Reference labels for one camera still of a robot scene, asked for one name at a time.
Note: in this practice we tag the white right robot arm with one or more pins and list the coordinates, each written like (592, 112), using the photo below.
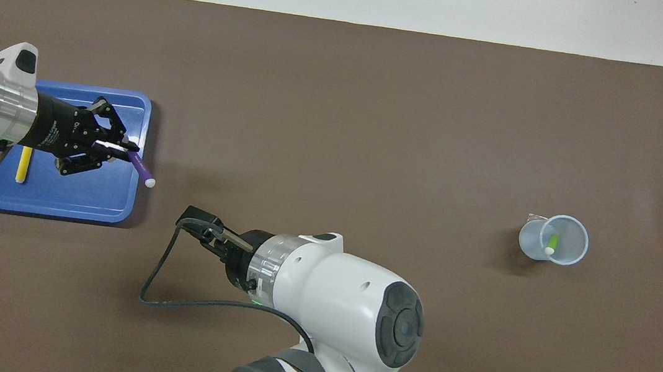
(343, 300)

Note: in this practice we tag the blue plastic tray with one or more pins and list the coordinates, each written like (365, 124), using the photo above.
(86, 202)

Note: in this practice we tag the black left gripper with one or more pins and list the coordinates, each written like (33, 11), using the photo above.
(60, 127)

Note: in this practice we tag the purple highlighter pen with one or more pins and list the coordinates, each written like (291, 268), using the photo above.
(142, 172)

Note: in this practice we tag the green highlighter pen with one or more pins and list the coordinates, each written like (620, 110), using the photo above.
(551, 242)

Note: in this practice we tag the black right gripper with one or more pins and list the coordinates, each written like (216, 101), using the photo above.
(241, 263)

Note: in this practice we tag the large brown table mat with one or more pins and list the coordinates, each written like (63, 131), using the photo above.
(335, 149)

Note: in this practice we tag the translucent plastic cup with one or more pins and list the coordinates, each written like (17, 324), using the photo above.
(531, 240)

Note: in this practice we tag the yellow highlighter pen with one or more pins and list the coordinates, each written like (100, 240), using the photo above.
(23, 166)

